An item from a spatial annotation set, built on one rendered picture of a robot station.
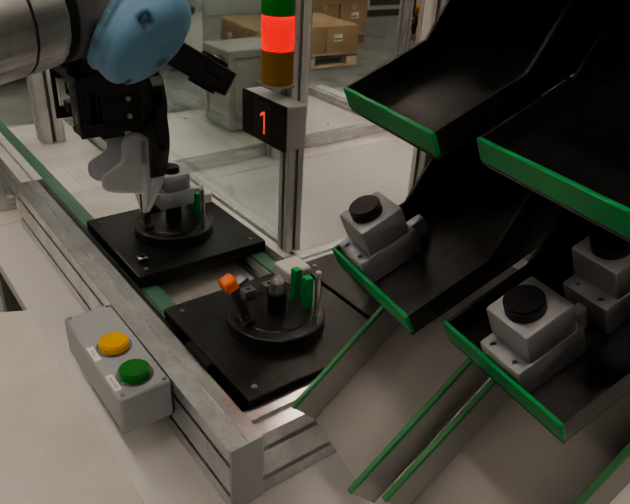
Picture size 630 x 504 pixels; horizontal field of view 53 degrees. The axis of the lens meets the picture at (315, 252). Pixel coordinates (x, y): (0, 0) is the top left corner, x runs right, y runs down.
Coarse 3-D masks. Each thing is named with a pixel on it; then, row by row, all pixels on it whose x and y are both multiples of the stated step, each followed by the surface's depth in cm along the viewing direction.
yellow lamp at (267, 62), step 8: (264, 56) 94; (272, 56) 93; (280, 56) 93; (288, 56) 94; (264, 64) 95; (272, 64) 94; (280, 64) 94; (288, 64) 95; (264, 72) 95; (272, 72) 95; (280, 72) 95; (288, 72) 95; (264, 80) 96; (272, 80) 95; (280, 80) 95; (288, 80) 96
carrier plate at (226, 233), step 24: (120, 216) 119; (216, 216) 121; (120, 240) 111; (216, 240) 113; (240, 240) 114; (264, 240) 114; (120, 264) 107; (144, 264) 105; (168, 264) 105; (192, 264) 106; (216, 264) 110
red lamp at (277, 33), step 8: (264, 16) 92; (272, 16) 91; (264, 24) 92; (272, 24) 91; (280, 24) 91; (288, 24) 92; (264, 32) 93; (272, 32) 92; (280, 32) 92; (288, 32) 92; (264, 40) 93; (272, 40) 92; (280, 40) 92; (288, 40) 93; (264, 48) 94; (272, 48) 93; (280, 48) 93; (288, 48) 93
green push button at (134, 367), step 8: (128, 360) 83; (136, 360) 83; (144, 360) 83; (120, 368) 81; (128, 368) 82; (136, 368) 82; (144, 368) 82; (120, 376) 81; (128, 376) 80; (136, 376) 80; (144, 376) 81
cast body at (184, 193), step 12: (168, 168) 109; (180, 168) 111; (168, 180) 108; (180, 180) 110; (168, 192) 109; (180, 192) 111; (192, 192) 112; (156, 204) 111; (168, 204) 110; (180, 204) 112
